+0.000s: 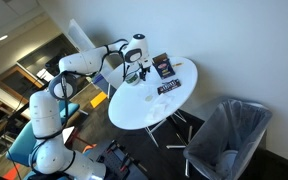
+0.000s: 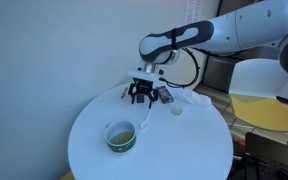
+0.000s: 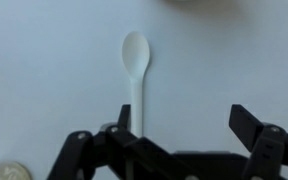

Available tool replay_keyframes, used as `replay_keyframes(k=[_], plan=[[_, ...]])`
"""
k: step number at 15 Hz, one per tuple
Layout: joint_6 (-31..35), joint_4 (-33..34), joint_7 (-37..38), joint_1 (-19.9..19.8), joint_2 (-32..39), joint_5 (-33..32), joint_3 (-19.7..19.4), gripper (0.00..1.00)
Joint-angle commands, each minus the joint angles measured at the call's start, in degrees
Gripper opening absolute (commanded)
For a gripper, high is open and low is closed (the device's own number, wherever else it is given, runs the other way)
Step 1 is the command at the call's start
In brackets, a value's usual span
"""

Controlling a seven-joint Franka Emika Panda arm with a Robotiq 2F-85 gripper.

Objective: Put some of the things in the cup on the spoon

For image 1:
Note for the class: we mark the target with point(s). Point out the trash bin with bag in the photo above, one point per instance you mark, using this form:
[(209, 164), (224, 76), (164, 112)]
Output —
[(223, 146)]

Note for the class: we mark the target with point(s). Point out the blue pasta box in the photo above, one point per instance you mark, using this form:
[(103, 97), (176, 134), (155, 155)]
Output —
[(163, 66)]

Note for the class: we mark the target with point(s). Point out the teal chair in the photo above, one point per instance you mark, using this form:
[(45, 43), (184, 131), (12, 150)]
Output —
[(25, 142)]

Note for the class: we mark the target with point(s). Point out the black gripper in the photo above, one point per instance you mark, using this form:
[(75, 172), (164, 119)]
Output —
[(143, 72)]

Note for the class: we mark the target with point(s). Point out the brown candy box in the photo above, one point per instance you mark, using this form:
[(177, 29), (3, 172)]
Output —
[(168, 86)]

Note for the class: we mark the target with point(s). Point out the black tool case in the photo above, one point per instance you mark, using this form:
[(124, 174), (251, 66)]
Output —
[(119, 164)]

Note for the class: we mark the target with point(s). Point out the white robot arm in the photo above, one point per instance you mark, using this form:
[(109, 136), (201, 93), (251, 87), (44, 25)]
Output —
[(50, 158)]

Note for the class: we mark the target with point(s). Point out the crumpled white tissue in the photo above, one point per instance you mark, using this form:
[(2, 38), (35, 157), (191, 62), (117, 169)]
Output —
[(158, 108)]

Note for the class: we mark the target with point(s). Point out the round white table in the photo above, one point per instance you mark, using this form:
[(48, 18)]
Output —
[(128, 108)]

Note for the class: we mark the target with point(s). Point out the green and white mug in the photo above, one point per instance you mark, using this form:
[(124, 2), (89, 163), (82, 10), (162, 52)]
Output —
[(132, 78)]

